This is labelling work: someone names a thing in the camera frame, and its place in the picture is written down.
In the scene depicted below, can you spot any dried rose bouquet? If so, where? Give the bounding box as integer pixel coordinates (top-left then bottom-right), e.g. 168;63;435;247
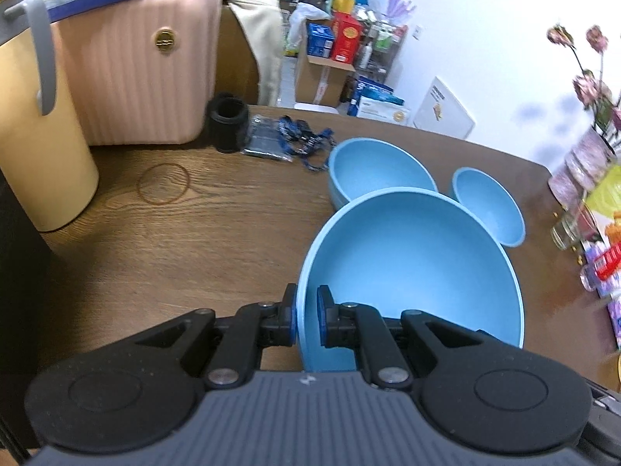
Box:
546;23;621;132

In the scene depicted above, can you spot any beige cloth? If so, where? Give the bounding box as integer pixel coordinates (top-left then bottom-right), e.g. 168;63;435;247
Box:
217;0;284;106

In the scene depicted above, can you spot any pink suitcase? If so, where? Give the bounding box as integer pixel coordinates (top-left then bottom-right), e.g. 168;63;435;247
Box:
49;0;222;146

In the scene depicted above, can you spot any cardboard box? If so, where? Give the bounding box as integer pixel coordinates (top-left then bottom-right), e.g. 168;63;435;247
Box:
293;51;357;110

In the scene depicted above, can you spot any purple tissue pack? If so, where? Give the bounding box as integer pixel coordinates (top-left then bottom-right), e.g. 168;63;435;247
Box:
609;296;621;350
585;245;621;300

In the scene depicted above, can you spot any red label water bottle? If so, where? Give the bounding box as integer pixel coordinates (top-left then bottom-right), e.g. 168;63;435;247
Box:
579;243;621;292

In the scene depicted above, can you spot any brown rubber band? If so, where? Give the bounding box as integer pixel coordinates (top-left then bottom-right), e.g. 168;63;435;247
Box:
137;163;191;203

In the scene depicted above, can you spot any red gift box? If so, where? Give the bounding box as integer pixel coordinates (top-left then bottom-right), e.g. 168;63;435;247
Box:
331;11;364;64

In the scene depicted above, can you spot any blue lanyard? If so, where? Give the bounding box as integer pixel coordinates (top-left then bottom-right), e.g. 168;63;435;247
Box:
276;115;338;173

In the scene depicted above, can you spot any black cylinder cup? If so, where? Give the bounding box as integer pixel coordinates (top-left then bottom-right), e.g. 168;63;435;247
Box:
208;92;249;155

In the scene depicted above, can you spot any white green box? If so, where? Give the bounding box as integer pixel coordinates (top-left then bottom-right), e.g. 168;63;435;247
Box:
356;94;413;127

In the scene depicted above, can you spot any blue carton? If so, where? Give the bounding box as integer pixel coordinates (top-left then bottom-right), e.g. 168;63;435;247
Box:
307;19;337;61

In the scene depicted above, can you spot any clear plastic packet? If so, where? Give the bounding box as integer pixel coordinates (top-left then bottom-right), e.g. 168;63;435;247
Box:
241;114;294;162

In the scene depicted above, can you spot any textured ceramic vase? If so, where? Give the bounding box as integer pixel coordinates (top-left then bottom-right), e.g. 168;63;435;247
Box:
548;126;619;207

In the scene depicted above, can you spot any drinking glass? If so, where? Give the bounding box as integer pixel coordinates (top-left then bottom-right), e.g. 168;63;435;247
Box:
550;201;600;252

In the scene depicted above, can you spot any white plastic bag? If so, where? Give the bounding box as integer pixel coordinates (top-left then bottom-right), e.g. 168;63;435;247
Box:
286;2;331;56

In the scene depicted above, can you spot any green yellow box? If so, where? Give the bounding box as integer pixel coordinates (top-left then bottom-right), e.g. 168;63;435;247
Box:
582;162;621;243

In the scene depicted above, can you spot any wooden chair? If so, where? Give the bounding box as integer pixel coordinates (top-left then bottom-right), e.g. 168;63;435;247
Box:
218;5;260;106

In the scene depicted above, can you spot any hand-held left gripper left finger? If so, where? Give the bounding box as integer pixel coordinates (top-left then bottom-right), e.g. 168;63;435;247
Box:
114;284;298;388

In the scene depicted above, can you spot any blue printed box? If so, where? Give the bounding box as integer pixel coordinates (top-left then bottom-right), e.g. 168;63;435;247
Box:
349;78;395;117

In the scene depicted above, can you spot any blue bowl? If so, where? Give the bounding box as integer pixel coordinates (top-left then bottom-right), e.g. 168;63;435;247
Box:
327;138;439;207
296;187;526;374
451;167;526;247

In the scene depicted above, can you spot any white flat panel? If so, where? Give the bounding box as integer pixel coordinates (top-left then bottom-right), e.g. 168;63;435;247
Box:
412;76;475;140

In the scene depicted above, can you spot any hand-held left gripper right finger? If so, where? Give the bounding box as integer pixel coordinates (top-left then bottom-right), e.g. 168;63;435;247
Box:
316;285;500;390

